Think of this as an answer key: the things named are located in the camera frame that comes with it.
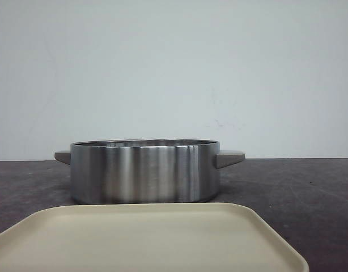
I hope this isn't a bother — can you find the stainless steel steamer pot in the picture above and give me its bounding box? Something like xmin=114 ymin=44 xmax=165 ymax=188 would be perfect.
xmin=54 ymin=139 xmax=245 ymax=205

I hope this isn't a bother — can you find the beige plastic tray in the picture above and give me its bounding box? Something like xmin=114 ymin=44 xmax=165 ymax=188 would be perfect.
xmin=0 ymin=203 xmax=309 ymax=271

